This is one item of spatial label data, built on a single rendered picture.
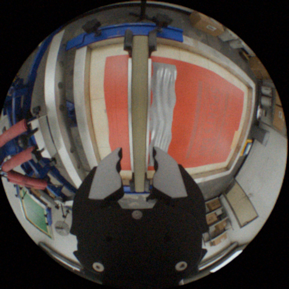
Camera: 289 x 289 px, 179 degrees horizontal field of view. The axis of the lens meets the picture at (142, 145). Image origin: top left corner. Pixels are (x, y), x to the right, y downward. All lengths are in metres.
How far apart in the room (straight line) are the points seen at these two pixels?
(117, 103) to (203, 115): 0.29
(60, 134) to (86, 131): 0.08
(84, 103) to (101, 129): 0.10
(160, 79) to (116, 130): 0.20
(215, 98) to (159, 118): 0.23
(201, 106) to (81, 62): 0.40
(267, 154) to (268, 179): 0.75
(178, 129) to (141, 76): 0.21
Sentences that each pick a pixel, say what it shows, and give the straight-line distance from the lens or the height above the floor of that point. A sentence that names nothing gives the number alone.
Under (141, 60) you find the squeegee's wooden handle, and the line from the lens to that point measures 0.18.
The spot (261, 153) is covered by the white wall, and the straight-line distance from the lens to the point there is 3.79.
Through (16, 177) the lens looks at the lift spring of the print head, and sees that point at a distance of 0.70.
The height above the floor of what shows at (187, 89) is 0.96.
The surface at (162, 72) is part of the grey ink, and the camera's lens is 0.29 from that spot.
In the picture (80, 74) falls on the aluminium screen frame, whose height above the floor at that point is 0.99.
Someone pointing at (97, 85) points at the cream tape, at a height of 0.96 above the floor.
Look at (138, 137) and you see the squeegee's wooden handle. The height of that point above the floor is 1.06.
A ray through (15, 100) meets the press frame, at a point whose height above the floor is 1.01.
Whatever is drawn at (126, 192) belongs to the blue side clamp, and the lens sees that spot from 0.42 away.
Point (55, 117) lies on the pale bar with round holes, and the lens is 0.29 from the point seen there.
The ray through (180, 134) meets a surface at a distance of 0.33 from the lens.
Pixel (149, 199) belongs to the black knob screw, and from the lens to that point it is 0.37.
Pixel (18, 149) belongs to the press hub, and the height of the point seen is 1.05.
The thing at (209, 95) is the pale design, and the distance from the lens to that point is 0.37.
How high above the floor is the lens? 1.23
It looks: 61 degrees down
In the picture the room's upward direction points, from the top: 175 degrees clockwise
